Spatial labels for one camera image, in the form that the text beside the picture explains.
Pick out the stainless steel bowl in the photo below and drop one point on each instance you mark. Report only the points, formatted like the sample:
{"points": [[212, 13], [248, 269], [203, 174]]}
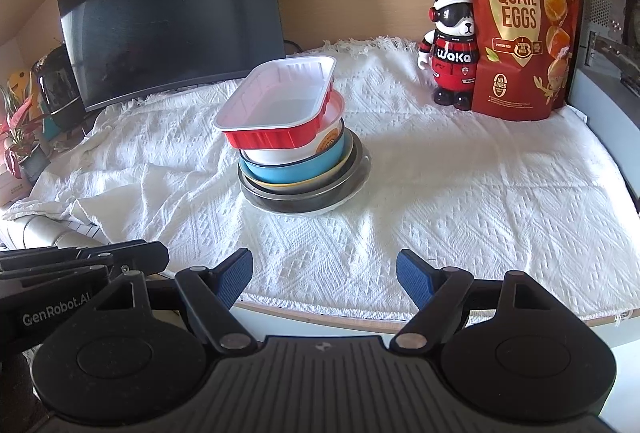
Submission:
{"points": [[300, 204]]}

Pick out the white woven blanket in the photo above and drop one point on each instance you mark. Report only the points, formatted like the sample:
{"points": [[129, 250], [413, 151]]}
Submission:
{"points": [[450, 213]]}

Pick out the panda figurine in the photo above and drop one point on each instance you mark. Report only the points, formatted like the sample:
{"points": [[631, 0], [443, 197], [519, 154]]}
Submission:
{"points": [[452, 58]]}

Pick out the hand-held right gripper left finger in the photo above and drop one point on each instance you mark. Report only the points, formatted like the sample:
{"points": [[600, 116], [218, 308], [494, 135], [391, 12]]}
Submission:
{"points": [[235, 280]]}

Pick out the blue ceramic bowl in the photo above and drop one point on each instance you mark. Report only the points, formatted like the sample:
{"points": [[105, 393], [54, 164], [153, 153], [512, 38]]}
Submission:
{"points": [[290, 170]]}

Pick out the black appliance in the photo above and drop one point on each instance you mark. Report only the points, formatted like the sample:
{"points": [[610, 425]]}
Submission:
{"points": [[57, 88]]}

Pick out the red leaf potted plant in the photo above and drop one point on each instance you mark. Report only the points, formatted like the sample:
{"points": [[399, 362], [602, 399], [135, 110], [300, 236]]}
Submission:
{"points": [[22, 128]]}

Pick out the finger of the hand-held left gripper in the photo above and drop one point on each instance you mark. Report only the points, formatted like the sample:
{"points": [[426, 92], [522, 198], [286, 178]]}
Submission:
{"points": [[135, 258], [50, 274]]}

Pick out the black monitor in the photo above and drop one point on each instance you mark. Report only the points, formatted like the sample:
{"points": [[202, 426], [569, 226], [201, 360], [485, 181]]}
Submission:
{"points": [[170, 8]]}

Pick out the cardboard box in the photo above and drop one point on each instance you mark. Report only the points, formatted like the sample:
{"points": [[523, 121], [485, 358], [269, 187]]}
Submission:
{"points": [[12, 190]]}

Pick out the white paper bowl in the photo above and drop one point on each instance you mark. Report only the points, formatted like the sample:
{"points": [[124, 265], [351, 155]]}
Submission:
{"points": [[280, 155]]}

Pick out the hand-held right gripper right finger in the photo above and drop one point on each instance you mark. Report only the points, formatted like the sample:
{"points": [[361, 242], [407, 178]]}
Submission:
{"points": [[415, 280]]}

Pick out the red snack bag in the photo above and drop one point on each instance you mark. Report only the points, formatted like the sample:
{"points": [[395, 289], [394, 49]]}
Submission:
{"points": [[525, 38]]}

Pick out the white computer case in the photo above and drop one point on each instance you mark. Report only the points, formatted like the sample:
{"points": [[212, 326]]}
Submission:
{"points": [[605, 63]]}

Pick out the cream bowl with yellow rim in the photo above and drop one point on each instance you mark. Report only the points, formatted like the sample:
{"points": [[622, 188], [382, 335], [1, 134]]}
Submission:
{"points": [[280, 187]]}

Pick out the red and white rectangular tray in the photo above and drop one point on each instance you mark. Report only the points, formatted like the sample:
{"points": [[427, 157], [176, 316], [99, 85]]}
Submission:
{"points": [[280, 108]]}

